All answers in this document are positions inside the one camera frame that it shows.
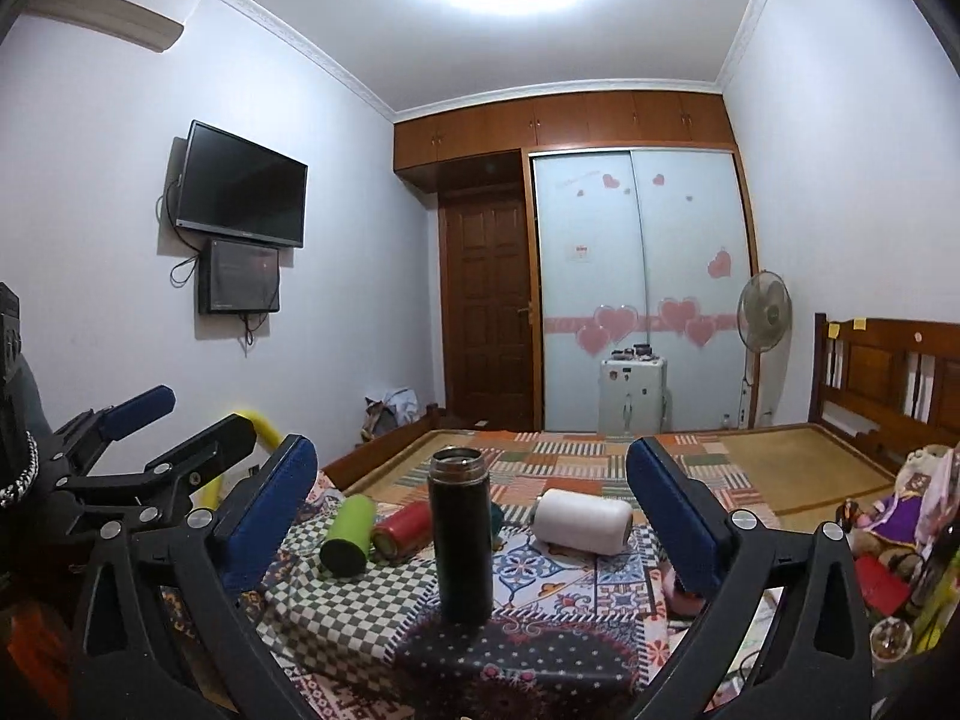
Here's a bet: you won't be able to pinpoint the red box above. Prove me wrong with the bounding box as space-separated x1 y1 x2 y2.
855 555 914 620

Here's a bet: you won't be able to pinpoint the blue ornament patterned cloth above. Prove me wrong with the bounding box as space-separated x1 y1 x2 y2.
486 516 680 620

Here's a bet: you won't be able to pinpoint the black thermos cup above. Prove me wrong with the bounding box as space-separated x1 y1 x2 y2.
427 446 494 625

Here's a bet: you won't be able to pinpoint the green cup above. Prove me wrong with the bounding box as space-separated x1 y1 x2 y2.
320 493 377 578

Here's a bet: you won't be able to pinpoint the red cup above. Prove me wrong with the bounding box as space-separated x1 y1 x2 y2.
371 501 434 562

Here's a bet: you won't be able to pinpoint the black wall television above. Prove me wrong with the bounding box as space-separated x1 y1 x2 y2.
174 120 309 249

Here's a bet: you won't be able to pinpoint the white cup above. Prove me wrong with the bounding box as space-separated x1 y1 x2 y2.
532 488 635 556

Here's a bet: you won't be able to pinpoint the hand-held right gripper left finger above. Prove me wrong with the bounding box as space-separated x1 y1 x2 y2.
71 433 320 720

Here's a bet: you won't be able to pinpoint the small white fridge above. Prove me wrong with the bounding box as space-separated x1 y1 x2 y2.
598 358 669 438

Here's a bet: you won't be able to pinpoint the standing fan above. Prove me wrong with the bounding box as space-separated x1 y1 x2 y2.
736 270 794 430

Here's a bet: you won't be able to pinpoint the brown wooden door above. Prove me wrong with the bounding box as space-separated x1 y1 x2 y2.
437 184 542 430

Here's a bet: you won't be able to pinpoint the small black wall monitor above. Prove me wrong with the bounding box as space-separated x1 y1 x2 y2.
198 238 282 316

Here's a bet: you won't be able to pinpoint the patchwork blanket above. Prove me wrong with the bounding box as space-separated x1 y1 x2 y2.
446 431 760 520

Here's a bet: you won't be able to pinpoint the wooden overhead cabinets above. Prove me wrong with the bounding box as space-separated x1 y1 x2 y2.
393 90 737 185

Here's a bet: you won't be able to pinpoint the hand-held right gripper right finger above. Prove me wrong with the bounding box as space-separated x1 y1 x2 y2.
626 435 880 720

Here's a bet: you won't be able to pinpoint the doll in purple dress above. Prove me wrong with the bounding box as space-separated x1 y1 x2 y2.
844 446 960 550

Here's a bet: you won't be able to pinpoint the green checkered cloth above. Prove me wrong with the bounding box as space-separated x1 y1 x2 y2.
253 493 455 662

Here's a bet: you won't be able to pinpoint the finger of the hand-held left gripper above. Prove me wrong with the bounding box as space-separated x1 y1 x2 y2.
56 412 261 539
49 385 177 470

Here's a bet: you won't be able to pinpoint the silver chain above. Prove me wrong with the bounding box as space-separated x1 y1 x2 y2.
0 431 40 509

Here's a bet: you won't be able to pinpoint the wardrobe with frosted sliding doors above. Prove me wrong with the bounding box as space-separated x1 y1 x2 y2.
528 148 755 437

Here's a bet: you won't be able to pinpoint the bag with cloth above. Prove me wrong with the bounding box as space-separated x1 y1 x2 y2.
364 388 419 443

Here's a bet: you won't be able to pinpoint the round glass jar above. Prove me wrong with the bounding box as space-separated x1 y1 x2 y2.
870 619 914 666

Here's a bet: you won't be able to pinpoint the pink heart stickers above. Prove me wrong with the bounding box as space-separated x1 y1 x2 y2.
544 171 741 359

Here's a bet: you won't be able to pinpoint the wooden bed frame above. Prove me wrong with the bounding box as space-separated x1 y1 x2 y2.
322 313 960 496

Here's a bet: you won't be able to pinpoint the yellow foam tube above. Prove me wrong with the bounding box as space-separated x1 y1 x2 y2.
195 410 283 516

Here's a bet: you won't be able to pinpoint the straw bed mat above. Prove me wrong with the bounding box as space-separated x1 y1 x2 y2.
352 424 905 535

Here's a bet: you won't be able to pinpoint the black television cable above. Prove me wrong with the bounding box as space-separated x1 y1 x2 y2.
155 172 199 288

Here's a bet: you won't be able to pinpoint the dark dotted cloth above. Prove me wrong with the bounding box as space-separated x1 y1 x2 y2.
386 606 680 720

